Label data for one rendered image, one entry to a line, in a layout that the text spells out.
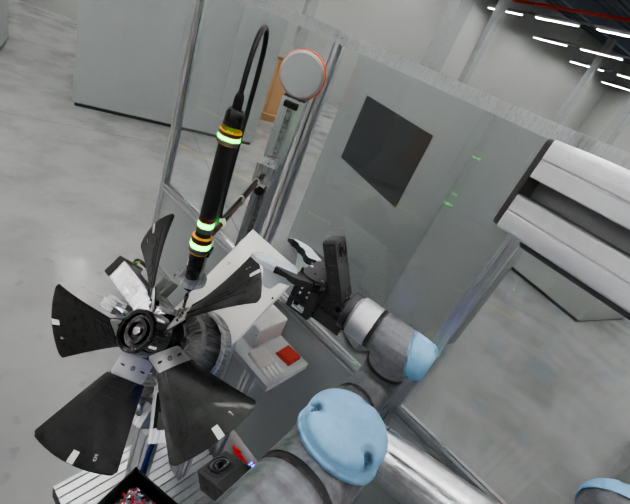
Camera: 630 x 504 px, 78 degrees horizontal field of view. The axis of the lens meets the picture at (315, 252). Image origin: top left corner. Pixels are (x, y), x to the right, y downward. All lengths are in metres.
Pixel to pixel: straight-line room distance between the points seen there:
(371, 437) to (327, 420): 0.04
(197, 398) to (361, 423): 0.75
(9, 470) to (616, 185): 2.32
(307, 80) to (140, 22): 4.90
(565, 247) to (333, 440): 0.21
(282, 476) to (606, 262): 0.24
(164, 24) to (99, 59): 0.96
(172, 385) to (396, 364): 0.60
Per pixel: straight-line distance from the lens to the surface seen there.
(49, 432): 1.26
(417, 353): 0.66
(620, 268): 0.19
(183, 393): 1.06
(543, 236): 0.20
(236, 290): 1.04
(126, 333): 1.15
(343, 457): 0.32
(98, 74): 6.33
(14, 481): 2.32
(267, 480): 0.32
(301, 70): 1.43
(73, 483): 2.20
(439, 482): 0.61
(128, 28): 6.21
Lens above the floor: 2.03
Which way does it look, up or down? 28 degrees down
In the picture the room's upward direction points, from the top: 24 degrees clockwise
